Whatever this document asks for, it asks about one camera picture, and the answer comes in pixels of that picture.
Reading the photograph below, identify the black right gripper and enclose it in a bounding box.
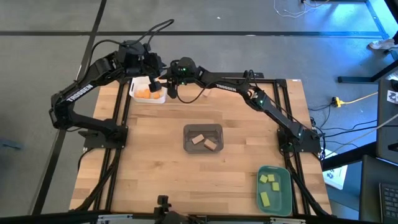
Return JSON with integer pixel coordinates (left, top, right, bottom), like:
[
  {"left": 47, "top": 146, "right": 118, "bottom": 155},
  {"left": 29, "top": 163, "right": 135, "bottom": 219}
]
[{"left": 158, "top": 72, "right": 188, "bottom": 100}]

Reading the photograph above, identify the white plastic bin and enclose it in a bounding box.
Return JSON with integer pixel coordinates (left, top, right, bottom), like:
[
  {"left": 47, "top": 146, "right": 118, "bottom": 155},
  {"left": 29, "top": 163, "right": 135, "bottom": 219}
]
[{"left": 129, "top": 75, "right": 169, "bottom": 105}]

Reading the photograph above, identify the black power strip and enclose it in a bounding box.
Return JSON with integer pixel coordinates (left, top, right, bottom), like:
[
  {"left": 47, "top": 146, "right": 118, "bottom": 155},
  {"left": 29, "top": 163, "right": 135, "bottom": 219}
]
[{"left": 214, "top": 71, "right": 265, "bottom": 80}]

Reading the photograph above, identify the grey translucent plastic bin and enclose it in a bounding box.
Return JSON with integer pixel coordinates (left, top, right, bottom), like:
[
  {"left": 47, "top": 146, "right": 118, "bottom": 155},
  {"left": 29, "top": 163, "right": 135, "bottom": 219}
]
[{"left": 182, "top": 123, "right": 225, "bottom": 154}]

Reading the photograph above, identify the black clamp stand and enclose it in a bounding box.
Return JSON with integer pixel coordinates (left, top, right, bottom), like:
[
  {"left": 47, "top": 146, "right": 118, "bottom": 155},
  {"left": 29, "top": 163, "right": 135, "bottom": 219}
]
[{"left": 154, "top": 194, "right": 200, "bottom": 224}]

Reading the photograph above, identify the teal green plastic bin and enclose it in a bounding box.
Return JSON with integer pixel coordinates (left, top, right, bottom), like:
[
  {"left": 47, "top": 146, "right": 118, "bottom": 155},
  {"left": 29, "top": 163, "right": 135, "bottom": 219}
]
[{"left": 256, "top": 165, "right": 294, "bottom": 217}]

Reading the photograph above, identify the black rig bar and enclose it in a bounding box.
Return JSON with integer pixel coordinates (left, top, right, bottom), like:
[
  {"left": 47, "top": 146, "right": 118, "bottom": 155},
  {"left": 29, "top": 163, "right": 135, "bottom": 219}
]
[{"left": 0, "top": 210, "right": 398, "bottom": 224}]

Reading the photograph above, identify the white paper sheet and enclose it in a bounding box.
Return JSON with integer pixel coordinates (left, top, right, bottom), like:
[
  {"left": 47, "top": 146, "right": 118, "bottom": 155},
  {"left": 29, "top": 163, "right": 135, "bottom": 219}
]
[{"left": 322, "top": 149, "right": 349, "bottom": 191}]

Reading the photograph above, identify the person's shoe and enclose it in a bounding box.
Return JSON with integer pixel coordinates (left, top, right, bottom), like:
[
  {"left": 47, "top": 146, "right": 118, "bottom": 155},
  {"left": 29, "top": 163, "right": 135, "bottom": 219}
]
[{"left": 368, "top": 39, "right": 397, "bottom": 52}]

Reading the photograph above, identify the dark grey desk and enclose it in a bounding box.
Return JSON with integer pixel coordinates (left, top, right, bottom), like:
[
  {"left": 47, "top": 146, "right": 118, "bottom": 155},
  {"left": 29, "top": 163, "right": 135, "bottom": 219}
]
[{"left": 376, "top": 77, "right": 398, "bottom": 164}]

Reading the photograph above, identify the white printed paper tag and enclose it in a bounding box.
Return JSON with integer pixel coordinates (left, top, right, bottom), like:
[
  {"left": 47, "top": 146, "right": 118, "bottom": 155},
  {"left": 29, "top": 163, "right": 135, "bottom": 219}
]
[{"left": 386, "top": 89, "right": 398, "bottom": 105}]

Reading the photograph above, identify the black keyboard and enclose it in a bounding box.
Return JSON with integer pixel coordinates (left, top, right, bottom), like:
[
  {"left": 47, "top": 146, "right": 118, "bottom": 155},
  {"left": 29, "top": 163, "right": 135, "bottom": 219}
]
[{"left": 378, "top": 182, "right": 398, "bottom": 224}]

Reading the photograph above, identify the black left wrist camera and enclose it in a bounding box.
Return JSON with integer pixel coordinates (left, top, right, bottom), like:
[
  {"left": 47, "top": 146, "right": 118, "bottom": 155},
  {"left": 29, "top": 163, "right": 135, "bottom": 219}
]
[{"left": 148, "top": 52, "right": 165, "bottom": 70}]

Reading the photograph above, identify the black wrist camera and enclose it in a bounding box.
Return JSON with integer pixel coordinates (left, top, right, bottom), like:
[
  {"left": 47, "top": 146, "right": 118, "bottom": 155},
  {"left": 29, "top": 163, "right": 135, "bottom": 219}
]
[
  {"left": 148, "top": 52, "right": 165, "bottom": 70},
  {"left": 167, "top": 60, "right": 182, "bottom": 73}
]

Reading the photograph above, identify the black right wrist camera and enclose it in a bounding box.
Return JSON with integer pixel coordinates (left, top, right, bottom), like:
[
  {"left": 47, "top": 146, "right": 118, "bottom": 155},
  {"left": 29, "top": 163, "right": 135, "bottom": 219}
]
[{"left": 167, "top": 60, "right": 182, "bottom": 73}]

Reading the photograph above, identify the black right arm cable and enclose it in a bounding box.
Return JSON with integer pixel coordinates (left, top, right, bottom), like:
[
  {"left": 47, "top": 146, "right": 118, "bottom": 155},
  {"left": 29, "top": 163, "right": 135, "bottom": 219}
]
[{"left": 175, "top": 70, "right": 261, "bottom": 105}]

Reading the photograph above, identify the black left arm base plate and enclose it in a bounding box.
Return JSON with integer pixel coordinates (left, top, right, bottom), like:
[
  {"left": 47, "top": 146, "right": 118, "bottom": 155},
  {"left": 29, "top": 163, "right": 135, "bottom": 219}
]
[{"left": 83, "top": 125, "right": 129, "bottom": 150}]

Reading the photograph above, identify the black aluminium table frame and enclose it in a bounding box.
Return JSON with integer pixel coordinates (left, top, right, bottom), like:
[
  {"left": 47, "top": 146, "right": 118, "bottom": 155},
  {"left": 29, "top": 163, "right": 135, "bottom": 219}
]
[{"left": 93, "top": 75, "right": 331, "bottom": 219}]

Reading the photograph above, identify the black cable bundle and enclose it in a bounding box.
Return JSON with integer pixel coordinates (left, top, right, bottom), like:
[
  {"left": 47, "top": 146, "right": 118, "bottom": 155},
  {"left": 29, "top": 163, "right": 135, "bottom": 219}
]
[
  {"left": 73, "top": 148, "right": 123, "bottom": 213},
  {"left": 284, "top": 152, "right": 332, "bottom": 218}
]

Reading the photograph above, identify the white floor cable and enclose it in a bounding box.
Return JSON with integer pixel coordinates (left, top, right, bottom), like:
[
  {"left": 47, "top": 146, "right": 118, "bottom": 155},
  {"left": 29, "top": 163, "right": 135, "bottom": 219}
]
[{"left": 273, "top": 0, "right": 331, "bottom": 19}]

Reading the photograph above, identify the silver metal bracket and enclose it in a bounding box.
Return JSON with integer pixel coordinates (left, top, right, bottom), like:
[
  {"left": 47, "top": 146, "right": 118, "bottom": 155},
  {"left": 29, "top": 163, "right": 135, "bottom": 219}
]
[
  {"left": 269, "top": 217, "right": 307, "bottom": 224},
  {"left": 96, "top": 213, "right": 134, "bottom": 223}
]

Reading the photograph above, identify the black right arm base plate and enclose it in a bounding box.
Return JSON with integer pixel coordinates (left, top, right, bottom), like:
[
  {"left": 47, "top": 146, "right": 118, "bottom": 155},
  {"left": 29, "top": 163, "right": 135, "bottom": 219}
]
[{"left": 277, "top": 128, "right": 322, "bottom": 154}]

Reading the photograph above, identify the black floor cable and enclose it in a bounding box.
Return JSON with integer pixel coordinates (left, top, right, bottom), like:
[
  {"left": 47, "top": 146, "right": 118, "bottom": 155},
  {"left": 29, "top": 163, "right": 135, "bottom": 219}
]
[{"left": 310, "top": 119, "right": 379, "bottom": 147}]

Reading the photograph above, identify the black desk leg frame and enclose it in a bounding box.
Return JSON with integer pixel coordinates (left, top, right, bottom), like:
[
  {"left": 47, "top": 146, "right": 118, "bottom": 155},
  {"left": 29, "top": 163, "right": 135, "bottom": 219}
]
[{"left": 338, "top": 60, "right": 398, "bottom": 85}]

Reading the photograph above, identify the yellow floor cord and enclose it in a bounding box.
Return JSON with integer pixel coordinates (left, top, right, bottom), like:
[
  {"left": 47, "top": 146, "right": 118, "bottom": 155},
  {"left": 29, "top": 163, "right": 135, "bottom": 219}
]
[{"left": 340, "top": 91, "right": 379, "bottom": 106}]

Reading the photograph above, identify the beige floor cable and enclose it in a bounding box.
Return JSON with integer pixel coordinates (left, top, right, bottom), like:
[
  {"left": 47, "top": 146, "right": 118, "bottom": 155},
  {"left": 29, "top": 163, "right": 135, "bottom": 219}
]
[{"left": 323, "top": 113, "right": 398, "bottom": 157}]

